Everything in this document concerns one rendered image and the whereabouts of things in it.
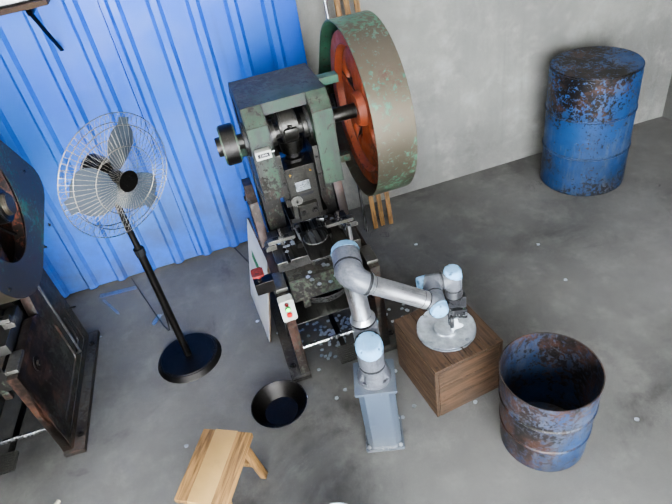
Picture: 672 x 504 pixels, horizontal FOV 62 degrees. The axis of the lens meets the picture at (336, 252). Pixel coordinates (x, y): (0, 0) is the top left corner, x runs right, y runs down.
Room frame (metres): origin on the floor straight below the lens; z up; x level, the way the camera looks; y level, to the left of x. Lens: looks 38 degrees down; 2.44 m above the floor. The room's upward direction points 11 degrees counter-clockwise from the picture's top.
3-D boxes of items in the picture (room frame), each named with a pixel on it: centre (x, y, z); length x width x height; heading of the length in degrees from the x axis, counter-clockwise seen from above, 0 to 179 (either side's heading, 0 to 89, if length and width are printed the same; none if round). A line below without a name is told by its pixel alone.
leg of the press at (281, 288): (2.50, 0.40, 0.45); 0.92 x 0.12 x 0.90; 10
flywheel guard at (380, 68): (2.57, -0.20, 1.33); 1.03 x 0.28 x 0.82; 10
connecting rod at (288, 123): (2.40, 0.11, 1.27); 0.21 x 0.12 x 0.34; 10
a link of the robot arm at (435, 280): (1.72, -0.36, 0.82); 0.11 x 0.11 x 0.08; 89
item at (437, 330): (1.90, -0.46, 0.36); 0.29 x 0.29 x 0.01
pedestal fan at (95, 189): (2.72, 1.08, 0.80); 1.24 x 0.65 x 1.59; 10
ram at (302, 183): (2.36, 0.10, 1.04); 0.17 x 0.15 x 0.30; 10
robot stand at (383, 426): (1.61, -0.06, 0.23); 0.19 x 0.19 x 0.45; 84
